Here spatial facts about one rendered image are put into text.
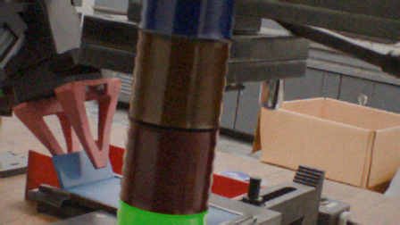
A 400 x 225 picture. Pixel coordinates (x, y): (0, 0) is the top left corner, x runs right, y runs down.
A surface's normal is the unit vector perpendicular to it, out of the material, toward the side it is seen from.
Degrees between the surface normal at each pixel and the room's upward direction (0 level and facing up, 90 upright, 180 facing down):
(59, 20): 63
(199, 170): 76
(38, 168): 90
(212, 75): 104
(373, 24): 90
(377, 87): 90
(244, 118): 90
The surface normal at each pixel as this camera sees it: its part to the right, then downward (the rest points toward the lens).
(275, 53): 0.84, 0.20
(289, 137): -0.59, 0.01
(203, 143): 0.64, -0.03
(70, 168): 0.79, -0.32
